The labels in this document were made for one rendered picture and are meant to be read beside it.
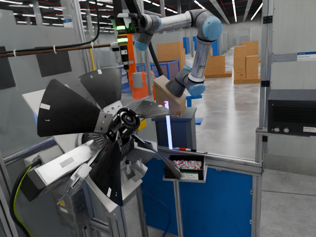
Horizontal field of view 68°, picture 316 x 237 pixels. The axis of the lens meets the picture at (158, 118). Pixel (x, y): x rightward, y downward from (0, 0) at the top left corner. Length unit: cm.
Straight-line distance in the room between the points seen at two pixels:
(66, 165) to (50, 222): 94
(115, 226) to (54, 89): 77
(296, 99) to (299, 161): 183
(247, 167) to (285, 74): 148
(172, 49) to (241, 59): 251
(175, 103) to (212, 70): 861
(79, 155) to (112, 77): 44
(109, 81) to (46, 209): 102
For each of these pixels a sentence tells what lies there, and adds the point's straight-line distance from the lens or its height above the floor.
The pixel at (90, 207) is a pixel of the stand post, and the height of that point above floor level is 65.
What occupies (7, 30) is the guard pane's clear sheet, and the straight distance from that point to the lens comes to 161.
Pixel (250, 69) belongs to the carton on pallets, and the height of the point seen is 44.
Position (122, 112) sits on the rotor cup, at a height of 125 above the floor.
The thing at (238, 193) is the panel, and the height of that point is 63.
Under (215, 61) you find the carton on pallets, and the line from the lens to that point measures 1024.
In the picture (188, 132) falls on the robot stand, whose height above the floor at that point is 88.
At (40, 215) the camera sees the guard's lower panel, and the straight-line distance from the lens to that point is 182.
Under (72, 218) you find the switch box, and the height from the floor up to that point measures 70.
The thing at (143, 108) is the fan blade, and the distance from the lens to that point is 129.
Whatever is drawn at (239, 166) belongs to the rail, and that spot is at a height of 82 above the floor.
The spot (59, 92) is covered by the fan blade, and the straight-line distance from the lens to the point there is 98.
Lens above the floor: 152
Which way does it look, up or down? 17 degrees down
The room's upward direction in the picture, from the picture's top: 6 degrees counter-clockwise
